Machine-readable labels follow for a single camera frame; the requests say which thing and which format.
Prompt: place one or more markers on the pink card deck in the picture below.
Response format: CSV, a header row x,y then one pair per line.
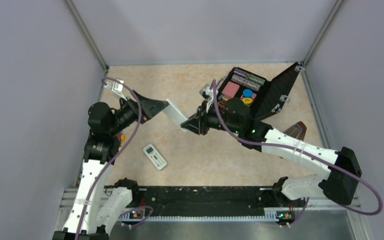
x,y
230,89

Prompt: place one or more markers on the black poker chip case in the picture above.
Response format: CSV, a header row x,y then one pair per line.
x,y
269,96

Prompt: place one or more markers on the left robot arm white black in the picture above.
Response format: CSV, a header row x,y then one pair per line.
x,y
89,219

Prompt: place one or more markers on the white remote control with screen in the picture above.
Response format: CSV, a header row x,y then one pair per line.
x,y
155,157

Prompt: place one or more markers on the yellow dealer chip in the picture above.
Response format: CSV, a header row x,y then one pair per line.
x,y
247,100

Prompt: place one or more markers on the blue dealer chip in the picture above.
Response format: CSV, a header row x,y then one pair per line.
x,y
247,93

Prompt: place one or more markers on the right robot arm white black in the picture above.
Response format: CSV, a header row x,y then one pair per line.
x,y
327,180

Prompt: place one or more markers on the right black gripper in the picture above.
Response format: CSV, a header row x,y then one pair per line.
x,y
198,123

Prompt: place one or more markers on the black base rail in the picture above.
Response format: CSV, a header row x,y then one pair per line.
x,y
217,202

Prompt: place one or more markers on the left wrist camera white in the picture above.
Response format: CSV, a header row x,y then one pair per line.
x,y
116,89

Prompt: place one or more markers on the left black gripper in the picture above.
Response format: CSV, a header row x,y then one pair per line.
x,y
150,107

